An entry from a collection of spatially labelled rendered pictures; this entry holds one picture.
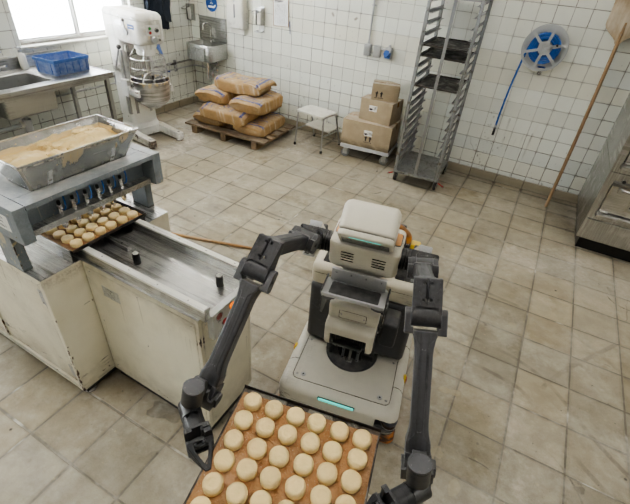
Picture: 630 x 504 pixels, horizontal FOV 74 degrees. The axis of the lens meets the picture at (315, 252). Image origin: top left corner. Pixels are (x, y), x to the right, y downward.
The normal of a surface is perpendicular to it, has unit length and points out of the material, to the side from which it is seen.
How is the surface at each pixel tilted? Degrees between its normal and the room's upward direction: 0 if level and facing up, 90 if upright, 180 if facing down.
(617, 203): 91
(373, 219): 43
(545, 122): 90
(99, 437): 0
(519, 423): 0
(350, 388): 0
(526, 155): 90
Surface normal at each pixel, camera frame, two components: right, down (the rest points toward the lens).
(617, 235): -0.48, 0.49
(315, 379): 0.07, -0.80
